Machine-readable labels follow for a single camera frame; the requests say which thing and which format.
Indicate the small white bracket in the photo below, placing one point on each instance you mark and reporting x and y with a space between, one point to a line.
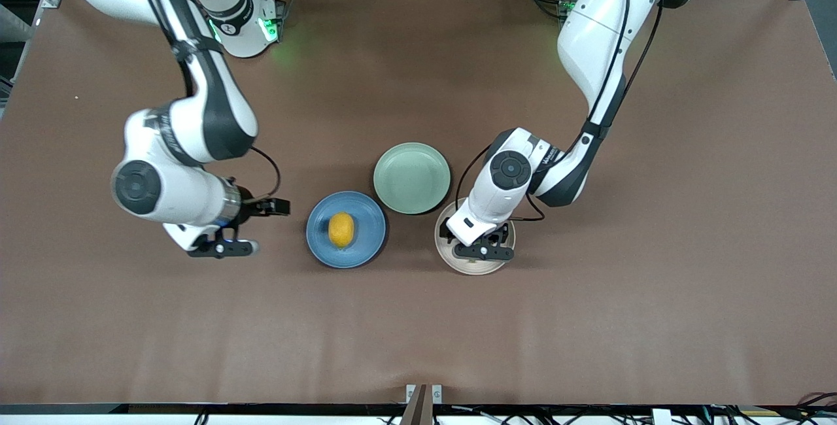
437 393
410 393

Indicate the pale green plate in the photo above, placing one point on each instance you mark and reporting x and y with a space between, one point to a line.
412 178

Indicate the yellow lemon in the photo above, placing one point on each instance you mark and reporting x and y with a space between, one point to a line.
341 229

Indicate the grey camera post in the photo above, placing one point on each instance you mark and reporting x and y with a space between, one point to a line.
418 408

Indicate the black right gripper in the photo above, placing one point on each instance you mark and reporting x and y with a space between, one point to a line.
249 208

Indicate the blue plate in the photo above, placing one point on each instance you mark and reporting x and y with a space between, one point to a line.
369 242

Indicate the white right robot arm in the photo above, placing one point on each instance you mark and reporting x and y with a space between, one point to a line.
163 196

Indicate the small white box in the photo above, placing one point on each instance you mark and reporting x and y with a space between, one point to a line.
661 417

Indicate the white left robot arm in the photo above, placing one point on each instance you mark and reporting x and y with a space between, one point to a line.
588 39

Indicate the beige plate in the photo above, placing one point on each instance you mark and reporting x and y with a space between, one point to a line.
477 269

